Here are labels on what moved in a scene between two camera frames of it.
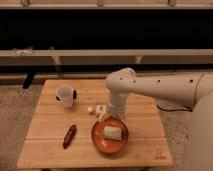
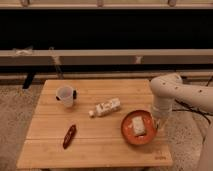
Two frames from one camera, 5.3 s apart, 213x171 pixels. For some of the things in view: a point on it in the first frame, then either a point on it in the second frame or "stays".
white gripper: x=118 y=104 -> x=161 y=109
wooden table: x=147 y=143 stays
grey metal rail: x=106 y=57 stays
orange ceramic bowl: x=106 y=145 -> x=138 y=127
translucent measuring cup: x=67 y=94 stays
